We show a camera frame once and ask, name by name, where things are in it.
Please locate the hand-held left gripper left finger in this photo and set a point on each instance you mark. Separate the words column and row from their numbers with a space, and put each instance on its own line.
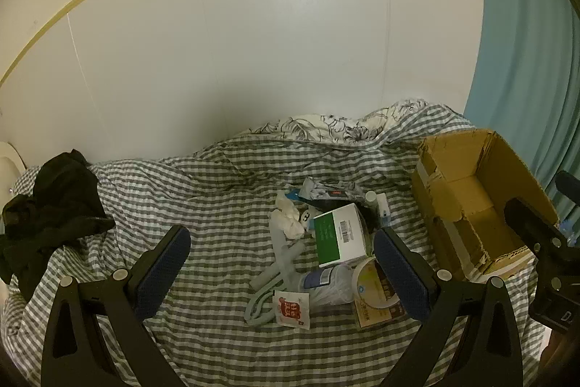
column 165, row 264

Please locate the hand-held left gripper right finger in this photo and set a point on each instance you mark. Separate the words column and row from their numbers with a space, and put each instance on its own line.
column 398, row 273

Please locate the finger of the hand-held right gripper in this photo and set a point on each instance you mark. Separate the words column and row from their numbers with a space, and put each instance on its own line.
column 570, row 185
column 530, row 219

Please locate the beige maroon medicine box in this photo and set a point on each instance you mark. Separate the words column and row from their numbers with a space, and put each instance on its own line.
column 371, row 317

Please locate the small white bottle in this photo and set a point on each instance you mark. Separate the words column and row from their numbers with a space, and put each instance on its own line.
column 383, row 210
column 370, row 200

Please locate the green white carton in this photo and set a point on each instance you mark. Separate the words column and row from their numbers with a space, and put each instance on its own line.
column 344, row 233

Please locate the cardboard box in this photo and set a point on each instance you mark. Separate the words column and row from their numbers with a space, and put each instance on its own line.
column 466, row 187

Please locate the clear plastic jar blue label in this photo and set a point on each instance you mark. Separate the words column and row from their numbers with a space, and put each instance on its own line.
column 326, row 278

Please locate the small white round tag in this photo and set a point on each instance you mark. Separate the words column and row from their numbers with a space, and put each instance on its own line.
column 307, row 218

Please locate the red white sachet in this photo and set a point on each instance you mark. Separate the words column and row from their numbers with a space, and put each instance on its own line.
column 291, row 309

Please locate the white tissue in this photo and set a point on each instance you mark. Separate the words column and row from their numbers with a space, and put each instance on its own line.
column 285, row 217

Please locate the grey white checked blanket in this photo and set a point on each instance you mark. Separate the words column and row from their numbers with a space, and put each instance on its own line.
column 204, row 196

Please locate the black white printed packet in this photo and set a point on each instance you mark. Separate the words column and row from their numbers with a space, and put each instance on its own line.
column 326, row 190

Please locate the black cloth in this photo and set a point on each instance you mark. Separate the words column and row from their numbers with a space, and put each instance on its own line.
column 59, row 205

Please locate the teal curtain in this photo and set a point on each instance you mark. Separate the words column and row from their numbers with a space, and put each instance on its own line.
column 521, row 51

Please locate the floral pillow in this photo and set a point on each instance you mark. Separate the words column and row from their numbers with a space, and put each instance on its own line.
column 317, row 126

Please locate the white headboard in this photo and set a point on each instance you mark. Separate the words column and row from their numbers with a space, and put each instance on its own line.
column 9, row 158

